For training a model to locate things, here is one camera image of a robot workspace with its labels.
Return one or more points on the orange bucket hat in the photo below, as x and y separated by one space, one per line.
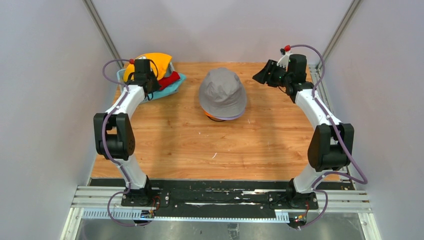
209 116

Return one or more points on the left aluminium corner rail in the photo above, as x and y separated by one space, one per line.
94 14

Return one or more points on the teal plastic basket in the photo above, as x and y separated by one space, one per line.
129 89

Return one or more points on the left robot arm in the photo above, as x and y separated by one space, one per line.
113 133

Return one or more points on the yellow bucket hat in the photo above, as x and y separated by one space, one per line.
161 64

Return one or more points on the black wire hat stand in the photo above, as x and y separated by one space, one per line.
219 120

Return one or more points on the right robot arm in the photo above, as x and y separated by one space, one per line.
331 141

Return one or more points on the red bucket hat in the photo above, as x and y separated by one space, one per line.
173 81

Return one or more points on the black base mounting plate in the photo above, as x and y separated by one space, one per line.
211 199

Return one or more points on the grey bucket hat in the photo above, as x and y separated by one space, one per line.
222 94

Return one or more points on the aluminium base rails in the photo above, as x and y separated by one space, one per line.
353 220

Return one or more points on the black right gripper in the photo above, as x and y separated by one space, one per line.
265 75

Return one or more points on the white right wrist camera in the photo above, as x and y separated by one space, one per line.
285 57

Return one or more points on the aluminium corner frame rail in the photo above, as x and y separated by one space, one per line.
316 70

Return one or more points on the lavender bucket hat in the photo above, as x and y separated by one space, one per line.
233 117

